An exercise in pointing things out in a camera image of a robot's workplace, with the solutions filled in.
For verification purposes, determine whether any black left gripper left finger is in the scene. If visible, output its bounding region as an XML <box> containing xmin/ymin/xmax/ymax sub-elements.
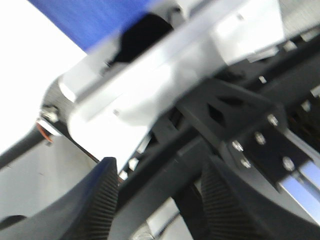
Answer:
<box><xmin>0</xmin><ymin>157</ymin><xmax>119</xmax><ymax>240</ymax></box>

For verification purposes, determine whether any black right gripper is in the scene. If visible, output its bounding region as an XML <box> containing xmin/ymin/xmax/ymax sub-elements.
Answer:
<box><xmin>109</xmin><ymin>35</ymin><xmax>320</xmax><ymax>240</ymax></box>

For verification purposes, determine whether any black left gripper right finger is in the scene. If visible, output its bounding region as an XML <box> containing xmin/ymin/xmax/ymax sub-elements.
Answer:
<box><xmin>201</xmin><ymin>157</ymin><xmax>320</xmax><ymax>240</ymax></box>

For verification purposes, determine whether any blue microfiber towel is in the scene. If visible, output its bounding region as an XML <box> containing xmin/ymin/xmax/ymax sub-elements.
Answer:
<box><xmin>29</xmin><ymin>0</ymin><xmax>157</xmax><ymax>52</ymax></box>

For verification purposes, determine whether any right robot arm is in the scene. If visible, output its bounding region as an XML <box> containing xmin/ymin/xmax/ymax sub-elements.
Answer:
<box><xmin>0</xmin><ymin>0</ymin><xmax>320</xmax><ymax>240</ymax></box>

